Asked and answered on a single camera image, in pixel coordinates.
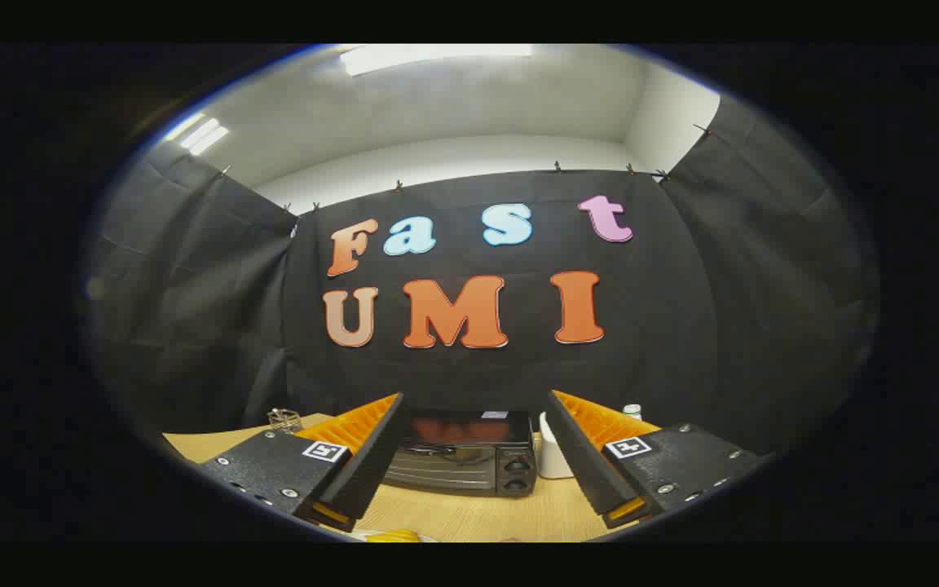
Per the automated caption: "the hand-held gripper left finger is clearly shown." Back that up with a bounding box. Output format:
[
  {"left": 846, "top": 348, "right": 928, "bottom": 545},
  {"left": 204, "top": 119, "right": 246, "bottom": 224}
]
[{"left": 196, "top": 393, "right": 409, "bottom": 535}]

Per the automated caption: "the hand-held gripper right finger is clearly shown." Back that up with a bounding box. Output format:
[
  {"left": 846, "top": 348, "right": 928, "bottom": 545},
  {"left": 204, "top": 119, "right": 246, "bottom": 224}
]
[{"left": 545, "top": 390, "right": 764, "bottom": 529}]

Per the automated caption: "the black toaster oven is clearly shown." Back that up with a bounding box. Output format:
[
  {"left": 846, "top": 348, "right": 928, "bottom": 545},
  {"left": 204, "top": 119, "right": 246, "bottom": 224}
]
[{"left": 381, "top": 409, "right": 539, "bottom": 498}]

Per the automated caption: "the white bread toaster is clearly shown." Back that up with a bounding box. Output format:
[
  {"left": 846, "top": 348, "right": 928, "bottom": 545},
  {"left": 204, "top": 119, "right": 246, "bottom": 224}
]
[{"left": 536, "top": 412, "right": 575, "bottom": 480}]

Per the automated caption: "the black backdrop cloth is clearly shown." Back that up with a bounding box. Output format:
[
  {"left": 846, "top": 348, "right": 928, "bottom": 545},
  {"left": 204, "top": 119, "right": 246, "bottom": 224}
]
[{"left": 82, "top": 94, "right": 878, "bottom": 457}]

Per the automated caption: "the small ceiling light panel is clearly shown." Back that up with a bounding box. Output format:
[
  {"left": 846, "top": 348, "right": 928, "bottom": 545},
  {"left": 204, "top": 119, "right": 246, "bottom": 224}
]
[{"left": 180, "top": 114, "right": 230, "bottom": 156}]

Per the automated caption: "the long ceiling light panel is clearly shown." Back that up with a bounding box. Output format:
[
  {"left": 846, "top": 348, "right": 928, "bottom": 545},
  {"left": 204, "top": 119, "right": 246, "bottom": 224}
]
[{"left": 339, "top": 45, "right": 534, "bottom": 77}]

